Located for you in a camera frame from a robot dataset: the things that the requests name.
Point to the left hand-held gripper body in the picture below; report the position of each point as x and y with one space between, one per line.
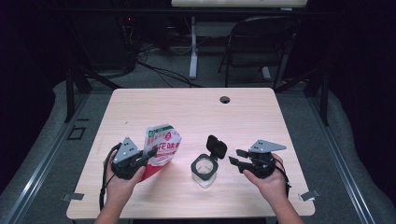
126 158

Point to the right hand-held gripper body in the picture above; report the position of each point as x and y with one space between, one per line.
260 163

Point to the white red green plastic bag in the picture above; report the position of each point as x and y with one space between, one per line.
163 146

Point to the glass jar with black lid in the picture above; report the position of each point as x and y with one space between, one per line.
205 169

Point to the person's right hand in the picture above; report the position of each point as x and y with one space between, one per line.
274 186

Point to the person's left hand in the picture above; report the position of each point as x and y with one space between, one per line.
120 189

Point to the black tape square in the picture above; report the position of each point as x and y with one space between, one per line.
76 132

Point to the black metal stand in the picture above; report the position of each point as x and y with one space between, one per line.
323 93
70 93

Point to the black folding chair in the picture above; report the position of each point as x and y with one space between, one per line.
258 40

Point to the white desk leg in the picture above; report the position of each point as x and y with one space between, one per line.
193 46

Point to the dark computer tower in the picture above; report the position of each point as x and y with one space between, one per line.
102 40

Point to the white desk top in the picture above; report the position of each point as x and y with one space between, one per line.
239 3

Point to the aluminium floor rail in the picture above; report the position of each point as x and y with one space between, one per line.
342 168
40 174

